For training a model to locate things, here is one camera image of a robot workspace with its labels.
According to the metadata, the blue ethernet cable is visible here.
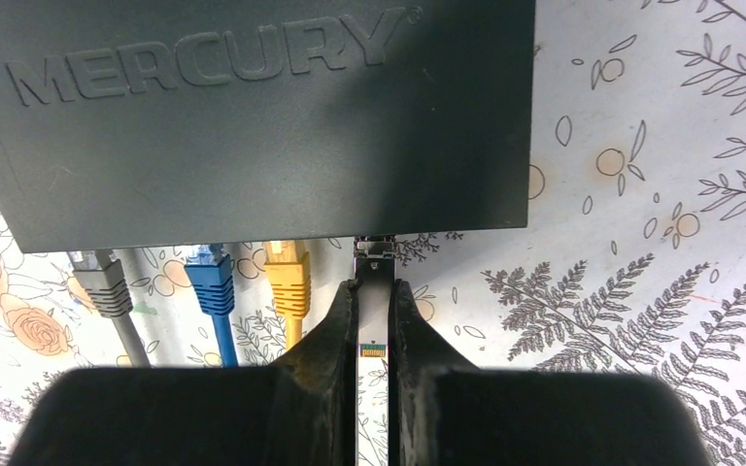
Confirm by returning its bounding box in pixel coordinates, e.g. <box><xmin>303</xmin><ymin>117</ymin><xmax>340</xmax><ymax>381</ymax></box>
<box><xmin>184</xmin><ymin>243</ymin><xmax>240</xmax><ymax>368</ymax></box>

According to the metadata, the yellow ethernet cable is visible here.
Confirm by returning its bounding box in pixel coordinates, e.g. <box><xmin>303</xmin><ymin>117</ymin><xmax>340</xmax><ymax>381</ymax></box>
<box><xmin>263</xmin><ymin>240</ymin><xmax>313</xmax><ymax>351</ymax></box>

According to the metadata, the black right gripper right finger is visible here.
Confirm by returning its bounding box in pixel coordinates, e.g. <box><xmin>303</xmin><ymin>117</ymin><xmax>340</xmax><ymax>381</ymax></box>
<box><xmin>389</xmin><ymin>280</ymin><xmax>708</xmax><ymax>465</ymax></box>

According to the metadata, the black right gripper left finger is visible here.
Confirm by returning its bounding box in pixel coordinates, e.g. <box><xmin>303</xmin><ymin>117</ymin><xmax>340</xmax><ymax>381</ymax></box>
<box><xmin>10</xmin><ymin>281</ymin><xmax>358</xmax><ymax>465</ymax></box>

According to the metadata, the small metal coupler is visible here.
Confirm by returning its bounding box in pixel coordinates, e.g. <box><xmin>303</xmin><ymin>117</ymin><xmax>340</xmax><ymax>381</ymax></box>
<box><xmin>352</xmin><ymin>235</ymin><xmax>398</xmax><ymax>466</ymax></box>

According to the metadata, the black network switch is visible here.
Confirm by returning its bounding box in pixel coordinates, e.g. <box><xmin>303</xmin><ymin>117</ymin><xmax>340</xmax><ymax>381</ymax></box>
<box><xmin>0</xmin><ymin>1</ymin><xmax>536</xmax><ymax>253</ymax></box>

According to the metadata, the grey cable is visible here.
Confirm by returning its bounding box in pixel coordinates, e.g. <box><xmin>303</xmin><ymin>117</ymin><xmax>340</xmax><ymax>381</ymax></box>
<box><xmin>67</xmin><ymin>249</ymin><xmax>153</xmax><ymax>368</ymax></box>

